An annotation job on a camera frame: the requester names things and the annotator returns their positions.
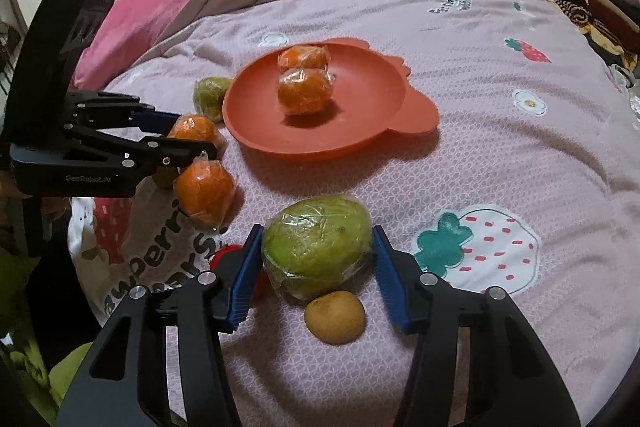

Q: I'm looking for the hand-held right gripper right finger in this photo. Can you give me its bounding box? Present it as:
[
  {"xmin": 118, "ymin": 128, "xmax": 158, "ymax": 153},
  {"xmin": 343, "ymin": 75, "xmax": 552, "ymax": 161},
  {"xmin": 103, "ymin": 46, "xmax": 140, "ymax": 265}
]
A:
[{"xmin": 371, "ymin": 225, "xmax": 583, "ymax": 427}]

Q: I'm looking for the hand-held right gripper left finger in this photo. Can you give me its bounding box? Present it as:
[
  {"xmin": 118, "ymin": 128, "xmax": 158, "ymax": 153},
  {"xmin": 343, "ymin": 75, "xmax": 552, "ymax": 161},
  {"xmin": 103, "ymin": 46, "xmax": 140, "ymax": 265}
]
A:
[{"xmin": 55, "ymin": 223, "xmax": 265, "ymax": 427}]

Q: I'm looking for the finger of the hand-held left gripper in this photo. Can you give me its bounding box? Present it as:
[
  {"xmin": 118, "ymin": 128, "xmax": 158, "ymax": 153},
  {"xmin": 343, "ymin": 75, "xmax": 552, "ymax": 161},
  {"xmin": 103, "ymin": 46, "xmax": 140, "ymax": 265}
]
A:
[
  {"xmin": 64, "ymin": 128, "xmax": 221, "ymax": 182},
  {"xmin": 65, "ymin": 91, "xmax": 181, "ymax": 136}
]

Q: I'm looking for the orange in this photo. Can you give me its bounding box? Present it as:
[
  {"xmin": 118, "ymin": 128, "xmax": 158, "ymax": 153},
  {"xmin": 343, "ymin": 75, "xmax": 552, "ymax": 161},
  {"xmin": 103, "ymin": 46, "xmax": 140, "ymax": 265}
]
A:
[
  {"xmin": 172, "ymin": 159, "xmax": 236, "ymax": 228},
  {"xmin": 277, "ymin": 47, "xmax": 332, "ymax": 72},
  {"xmin": 276, "ymin": 68, "xmax": 335, "ymax": 116},
  {"xmin": 167, "ymin": 114, "xmax": 226, "ymax": 152}
]

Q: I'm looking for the red tomato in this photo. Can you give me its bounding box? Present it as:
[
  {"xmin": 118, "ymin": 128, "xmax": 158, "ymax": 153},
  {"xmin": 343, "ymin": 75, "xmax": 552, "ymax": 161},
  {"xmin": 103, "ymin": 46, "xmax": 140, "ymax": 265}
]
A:
[{"xmin": 209, "ymin": 244, "xmax": 271, "ymax": 310}]

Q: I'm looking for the small round green fruit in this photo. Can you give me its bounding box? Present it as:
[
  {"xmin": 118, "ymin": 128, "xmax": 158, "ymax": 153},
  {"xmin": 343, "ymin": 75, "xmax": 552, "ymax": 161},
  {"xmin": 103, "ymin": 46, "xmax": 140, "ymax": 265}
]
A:
[{"xmin": 193, "ymin": 77, "xmax": 233, "ymax": 124}]

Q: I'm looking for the small brown fruit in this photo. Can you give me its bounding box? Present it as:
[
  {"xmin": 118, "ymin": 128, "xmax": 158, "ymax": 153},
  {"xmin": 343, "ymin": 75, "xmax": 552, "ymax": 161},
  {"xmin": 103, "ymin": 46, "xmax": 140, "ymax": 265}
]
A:
[{"xmin": 304, "ymin": 291, "xmax": 367, "ymax": 347}]

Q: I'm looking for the large green mango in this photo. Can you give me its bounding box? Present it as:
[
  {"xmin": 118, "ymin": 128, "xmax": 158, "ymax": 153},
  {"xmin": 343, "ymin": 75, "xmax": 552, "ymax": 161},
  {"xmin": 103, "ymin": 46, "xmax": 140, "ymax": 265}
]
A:
[{"xmin": 261, "ymin": 196, "xmax": 375, "ymax": 305}]

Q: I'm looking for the orange bear-shaped plate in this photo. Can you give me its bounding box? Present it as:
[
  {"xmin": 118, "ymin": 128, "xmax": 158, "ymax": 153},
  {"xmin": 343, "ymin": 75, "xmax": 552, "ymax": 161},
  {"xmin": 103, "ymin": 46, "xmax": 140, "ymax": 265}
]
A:
[{"xmin": 221, "ymin": 37, "xmax": 441, "ymax": 162}]

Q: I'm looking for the strawberry printed blanket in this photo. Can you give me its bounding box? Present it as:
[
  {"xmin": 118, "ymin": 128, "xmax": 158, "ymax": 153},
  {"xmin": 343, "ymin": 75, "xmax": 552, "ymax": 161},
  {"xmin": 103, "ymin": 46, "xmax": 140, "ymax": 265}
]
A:
[{"xmin": 67, "ymin": 0, "xmax": 640, "ymax": 427}]

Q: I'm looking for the grey cloth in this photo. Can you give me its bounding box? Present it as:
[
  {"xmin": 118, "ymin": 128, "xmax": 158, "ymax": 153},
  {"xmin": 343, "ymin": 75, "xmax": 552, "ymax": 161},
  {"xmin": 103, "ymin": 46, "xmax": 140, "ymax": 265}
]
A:
[{"xmin": 610, "ymin": 64, "xmax": 640, "ymax": 130}]

